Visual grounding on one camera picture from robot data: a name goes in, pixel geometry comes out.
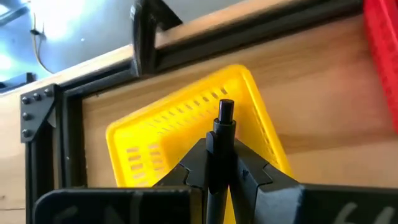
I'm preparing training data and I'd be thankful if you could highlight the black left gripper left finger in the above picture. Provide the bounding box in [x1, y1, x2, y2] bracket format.
[154, 139, 208, 190]

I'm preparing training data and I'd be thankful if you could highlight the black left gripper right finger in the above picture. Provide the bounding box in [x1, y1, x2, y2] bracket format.
[229, 139, 304, 224]

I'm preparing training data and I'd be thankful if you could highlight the black pen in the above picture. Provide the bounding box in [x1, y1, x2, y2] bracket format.
[205, 98, 237, 224]

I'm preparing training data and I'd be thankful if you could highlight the yellow plastic bin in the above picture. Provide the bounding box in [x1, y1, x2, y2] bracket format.
[105, 64, 293, 224]

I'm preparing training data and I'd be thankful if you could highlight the black table clamp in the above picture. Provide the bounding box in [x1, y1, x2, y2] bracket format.
[129, 0, 183, 77]

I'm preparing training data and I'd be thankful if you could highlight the red plastic bin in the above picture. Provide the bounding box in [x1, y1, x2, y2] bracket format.
[363, 0, 398, 134]

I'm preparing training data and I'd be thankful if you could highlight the thin floor cable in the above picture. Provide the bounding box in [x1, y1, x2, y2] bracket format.
[29, 12, 55, 75]

